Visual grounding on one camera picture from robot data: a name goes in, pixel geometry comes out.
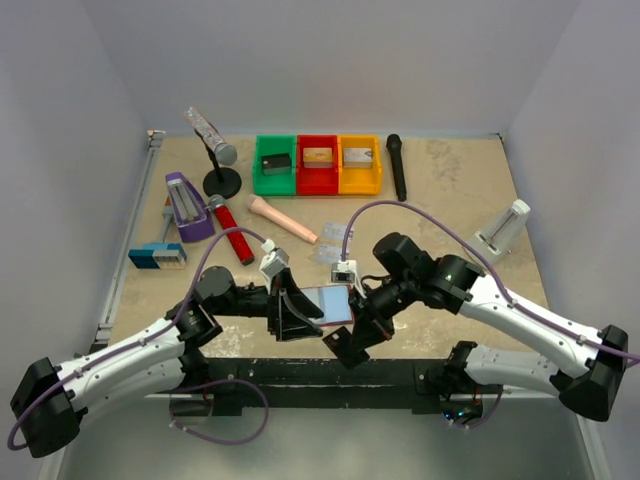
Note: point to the tan card in red bin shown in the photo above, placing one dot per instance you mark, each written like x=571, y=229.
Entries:
x=317, y=157

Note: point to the yellow plastic bin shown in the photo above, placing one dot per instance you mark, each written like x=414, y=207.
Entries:
x=365, y=182

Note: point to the black microphone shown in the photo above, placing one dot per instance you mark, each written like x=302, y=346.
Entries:
x=394, y=148

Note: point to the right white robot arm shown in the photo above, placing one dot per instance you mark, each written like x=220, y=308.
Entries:
x=581, y=366

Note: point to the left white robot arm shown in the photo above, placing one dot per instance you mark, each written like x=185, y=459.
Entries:
x=52, y=400

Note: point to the black card in green bin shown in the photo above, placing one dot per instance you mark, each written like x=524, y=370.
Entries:
x=276, y=164

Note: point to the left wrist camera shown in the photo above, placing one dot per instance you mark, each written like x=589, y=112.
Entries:
x=272, y=263

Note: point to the red leather card holder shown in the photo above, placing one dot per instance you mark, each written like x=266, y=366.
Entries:
x=333, y=301

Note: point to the blue grey block tool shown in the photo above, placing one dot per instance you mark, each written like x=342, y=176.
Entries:
x=158, y=256

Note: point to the red plastic bin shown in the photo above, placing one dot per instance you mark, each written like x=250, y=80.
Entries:
x=317, y=182

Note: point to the black microphone stand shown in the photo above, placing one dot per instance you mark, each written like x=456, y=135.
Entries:
x=222, y=179

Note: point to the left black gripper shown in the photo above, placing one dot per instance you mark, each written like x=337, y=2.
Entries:
x=273, y=308

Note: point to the silver VIP card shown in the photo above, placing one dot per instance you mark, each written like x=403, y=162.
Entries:
x=334, y=232
x=328, y=254

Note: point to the glitter microphone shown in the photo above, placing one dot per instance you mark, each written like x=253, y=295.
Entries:
x=210, y=135

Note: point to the grey orange small tool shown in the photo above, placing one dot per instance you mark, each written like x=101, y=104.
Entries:
x=168, y=219

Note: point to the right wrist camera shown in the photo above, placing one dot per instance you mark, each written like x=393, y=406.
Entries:
x=346, y=272

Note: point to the purple metronome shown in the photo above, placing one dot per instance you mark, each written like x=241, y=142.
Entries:
x=192, y=218

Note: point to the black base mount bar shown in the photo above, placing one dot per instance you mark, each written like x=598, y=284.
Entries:
x=417, y=385

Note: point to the silver card in yellow bin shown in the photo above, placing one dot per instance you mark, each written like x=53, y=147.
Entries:
x=358, y=158

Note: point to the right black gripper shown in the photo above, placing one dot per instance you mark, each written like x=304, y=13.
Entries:
x=364, y=315

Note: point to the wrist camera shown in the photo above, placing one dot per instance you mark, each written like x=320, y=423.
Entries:
x=346, y=272
x=272, y=263

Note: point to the pink microphone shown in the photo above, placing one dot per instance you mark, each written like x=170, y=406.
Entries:
x=259, y=206

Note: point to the green plastic bin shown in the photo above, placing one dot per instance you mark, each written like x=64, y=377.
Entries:
x=276, y=185

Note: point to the aluminium frame rail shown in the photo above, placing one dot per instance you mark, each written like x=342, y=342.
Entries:
x=93, y=176

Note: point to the red microphone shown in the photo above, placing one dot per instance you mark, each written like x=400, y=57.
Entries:
x=217, y=205

